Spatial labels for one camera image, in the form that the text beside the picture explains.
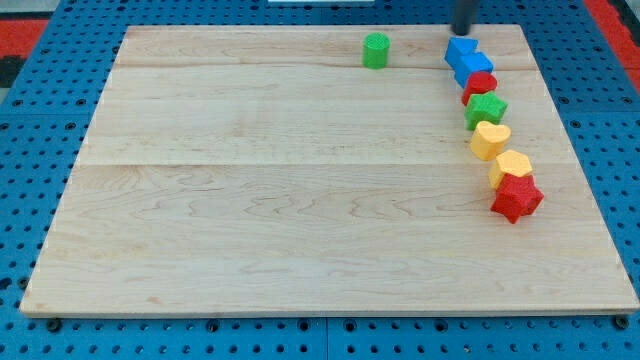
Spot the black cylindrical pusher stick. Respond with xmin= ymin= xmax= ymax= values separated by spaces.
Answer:
xmin=451 ymin=0 xmax=478 ymax=36

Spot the yellow hexagon block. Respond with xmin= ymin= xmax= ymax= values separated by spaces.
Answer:
xmin=488 ymin=150 xmax=533 ymax=189

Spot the wooden board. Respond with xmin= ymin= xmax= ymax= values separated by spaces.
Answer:
xmin=20 ymin=25 xmax=639 ymax=319

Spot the red cylinder block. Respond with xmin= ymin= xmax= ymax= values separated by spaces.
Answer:
xmin=461 ymin=71 xmax=498 ymax=105

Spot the green cylinder block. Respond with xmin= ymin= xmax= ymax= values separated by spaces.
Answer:
xmin=362 ymin=32 xmax=391 ymax=69

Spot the yellow heart block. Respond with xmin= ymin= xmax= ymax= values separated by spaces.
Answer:
xmin=469 ymin=121 xmax=512 ymax=161

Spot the green star block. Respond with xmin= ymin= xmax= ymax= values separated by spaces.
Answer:
xmin=465 ymin=91 xmax=508 ymax=131

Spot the blue cube block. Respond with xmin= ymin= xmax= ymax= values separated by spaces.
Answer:
xmin=453 ymin=52 xmax=494 ymax=88

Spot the blue triangle block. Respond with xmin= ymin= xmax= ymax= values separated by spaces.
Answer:
xmin=444 ymin=37 xmax=479 ymax=69

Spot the red star block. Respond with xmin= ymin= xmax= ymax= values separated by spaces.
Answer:
xmin=491 ymin=174 xmax=544 ymax=224

